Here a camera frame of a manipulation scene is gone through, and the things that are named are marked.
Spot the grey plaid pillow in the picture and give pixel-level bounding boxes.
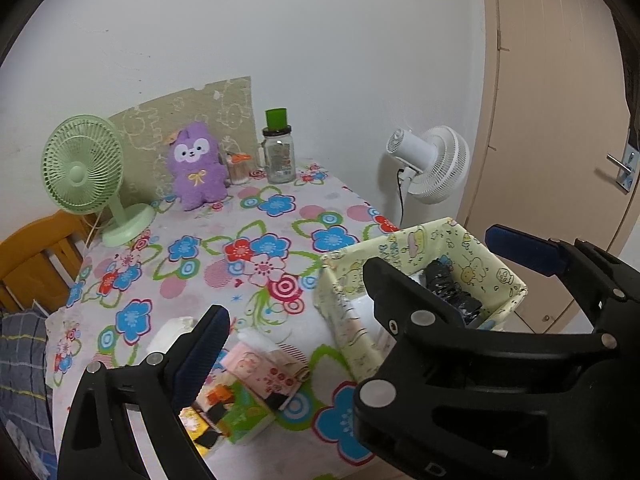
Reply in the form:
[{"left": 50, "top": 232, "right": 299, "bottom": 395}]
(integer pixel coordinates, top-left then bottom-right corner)
[{"left": 1, "top": 309, "right": 55, "bottom": 454}]

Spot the green desk fan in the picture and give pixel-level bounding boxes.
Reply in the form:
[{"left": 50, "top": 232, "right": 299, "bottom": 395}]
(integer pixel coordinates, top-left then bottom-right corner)
[{"left": 41, "top": 115, "right": 155, "bottom": 247}]

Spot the floral tablecloth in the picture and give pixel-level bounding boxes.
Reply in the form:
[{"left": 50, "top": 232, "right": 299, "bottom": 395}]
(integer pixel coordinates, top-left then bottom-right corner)
[{"left": 48, "top": 164, "right": 397, "bottom": 479}]

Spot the glass mug jar green lid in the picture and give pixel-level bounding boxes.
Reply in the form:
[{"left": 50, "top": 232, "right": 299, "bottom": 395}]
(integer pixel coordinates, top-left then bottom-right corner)
[{"left": 262, "top": 107, "right": 296, "bottom": 184}]

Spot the yellow cartoon fabric basket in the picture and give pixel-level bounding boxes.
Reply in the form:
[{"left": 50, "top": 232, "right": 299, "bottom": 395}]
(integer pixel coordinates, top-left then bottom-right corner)
[{"left": 314, "top": 218, "right": 528, "bottom": 380}]

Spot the purple plush toy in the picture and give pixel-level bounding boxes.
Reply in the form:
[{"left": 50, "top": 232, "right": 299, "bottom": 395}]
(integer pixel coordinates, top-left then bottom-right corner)
[{"left": 167, "top": 122, "right": 228, "bottom": 211}]

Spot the white towel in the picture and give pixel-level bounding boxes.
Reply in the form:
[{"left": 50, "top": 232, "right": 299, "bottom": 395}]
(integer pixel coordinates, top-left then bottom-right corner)
[{"left": 146, "top": 316, "right": 196, "bottom": 354}]

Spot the pink cartoon cloth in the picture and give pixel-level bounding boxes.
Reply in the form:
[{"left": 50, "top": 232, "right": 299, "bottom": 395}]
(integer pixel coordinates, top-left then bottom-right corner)
[{"left": 221, "top": 342, "right": 309, "bottom": 411}]

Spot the cotton swab jar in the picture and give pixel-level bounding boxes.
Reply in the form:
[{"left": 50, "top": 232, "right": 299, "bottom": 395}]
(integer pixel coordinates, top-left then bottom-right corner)
[{"left": 226, "top": 152, "right": 253, "bottom": 185}]

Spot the metal door handle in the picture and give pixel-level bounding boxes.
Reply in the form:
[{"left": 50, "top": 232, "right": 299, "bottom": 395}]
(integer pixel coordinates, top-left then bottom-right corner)
[{"left": 606, "top": 143, "right": 639, "bottom": 193}]

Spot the olive cartoon wall board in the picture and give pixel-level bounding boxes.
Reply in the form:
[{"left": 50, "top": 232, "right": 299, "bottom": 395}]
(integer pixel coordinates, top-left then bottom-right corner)
[{"left": 110, "top": 76, "right": 258, "bottom": 206}]

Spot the black item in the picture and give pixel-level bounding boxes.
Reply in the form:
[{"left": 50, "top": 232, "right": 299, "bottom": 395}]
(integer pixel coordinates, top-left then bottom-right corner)
[{"left": 420, "top": 256, "right": 483, "bottom": 328}]

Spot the white floor fan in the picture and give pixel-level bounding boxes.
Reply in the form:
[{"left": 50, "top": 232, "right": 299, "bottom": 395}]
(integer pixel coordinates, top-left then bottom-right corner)
[{"left": 386, "top": 126, "right": 471, "bottom": 222}]

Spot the beige door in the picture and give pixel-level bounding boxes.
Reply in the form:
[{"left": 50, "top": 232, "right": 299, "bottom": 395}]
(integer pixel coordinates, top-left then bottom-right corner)
[{"left": 456, "top": 0, "right": 640, "bottom": 334}]

